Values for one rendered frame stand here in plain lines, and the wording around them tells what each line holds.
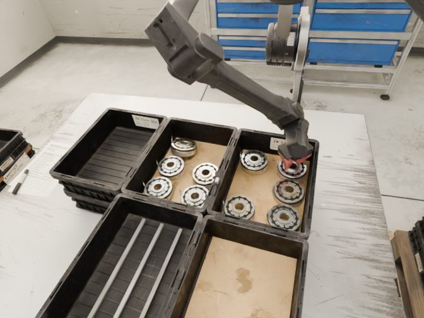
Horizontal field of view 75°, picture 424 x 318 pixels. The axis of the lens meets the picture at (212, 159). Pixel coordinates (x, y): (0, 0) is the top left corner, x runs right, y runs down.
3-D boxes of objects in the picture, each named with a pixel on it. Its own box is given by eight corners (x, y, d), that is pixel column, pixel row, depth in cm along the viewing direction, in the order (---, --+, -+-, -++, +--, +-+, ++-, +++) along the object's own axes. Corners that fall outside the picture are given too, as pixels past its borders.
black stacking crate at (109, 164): (117, 127, 132) (108, 108, 124) (173, 137, 124) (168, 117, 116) (62, 192, 107) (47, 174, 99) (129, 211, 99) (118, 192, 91)
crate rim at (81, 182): (110, 110, 125) (108, 106, 123) (170, 120, 117) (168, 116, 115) (49, 177, 100) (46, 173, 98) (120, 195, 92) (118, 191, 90)
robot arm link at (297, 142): (296, 99, 82) (272, 111, 87) (295, 125, 74) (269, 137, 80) (317, 125, 87) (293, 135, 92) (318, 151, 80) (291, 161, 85)
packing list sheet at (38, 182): (48, 141, 146) (47, 140, 146) (86, 145, 141) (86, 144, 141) (3, 190, 125) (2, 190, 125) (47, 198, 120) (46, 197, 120)
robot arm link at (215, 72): (198, 25, 55) (166, 56, 62) (200, 47, 53) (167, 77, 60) (303, 101, 84) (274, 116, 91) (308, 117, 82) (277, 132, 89)
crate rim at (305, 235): (238, 131, 109) (238, 127, 107) (318, 144, 101) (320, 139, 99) (206, 217, 84) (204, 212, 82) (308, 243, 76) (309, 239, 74)
